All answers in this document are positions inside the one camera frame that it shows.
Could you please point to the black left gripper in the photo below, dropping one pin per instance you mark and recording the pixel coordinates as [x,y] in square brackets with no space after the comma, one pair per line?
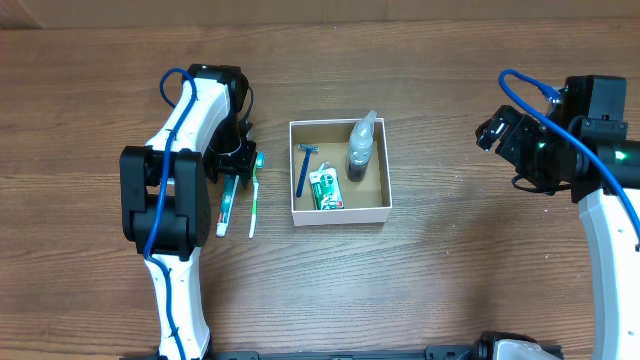
[244,160]

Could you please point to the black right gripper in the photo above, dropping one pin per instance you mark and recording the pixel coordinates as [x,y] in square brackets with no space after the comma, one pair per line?
[517,125]

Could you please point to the teal toothpaste tube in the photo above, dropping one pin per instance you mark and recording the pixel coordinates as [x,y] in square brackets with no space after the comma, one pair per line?
[227,201]

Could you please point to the green white toothbrush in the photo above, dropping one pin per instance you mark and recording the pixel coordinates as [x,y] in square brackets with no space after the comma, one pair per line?
[255,200]

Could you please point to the blue disposable razor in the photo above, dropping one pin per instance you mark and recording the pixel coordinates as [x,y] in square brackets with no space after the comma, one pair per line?
[309,150]

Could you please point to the green soap packet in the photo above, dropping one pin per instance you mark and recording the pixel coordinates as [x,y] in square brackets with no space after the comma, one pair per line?
[325,188]

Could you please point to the clear bottle with dark liquid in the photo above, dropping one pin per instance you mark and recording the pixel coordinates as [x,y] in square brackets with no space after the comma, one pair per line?
[360,147]

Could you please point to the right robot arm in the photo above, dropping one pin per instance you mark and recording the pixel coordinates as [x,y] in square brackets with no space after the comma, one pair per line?
[574,138]

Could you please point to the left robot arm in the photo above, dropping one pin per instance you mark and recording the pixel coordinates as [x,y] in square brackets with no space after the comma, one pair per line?
[166,210]

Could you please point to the white cardboard box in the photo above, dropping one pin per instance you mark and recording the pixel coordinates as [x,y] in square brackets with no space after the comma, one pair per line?
[367,201]

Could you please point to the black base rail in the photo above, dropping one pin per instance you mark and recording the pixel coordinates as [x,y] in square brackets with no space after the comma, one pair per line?
[434,352]

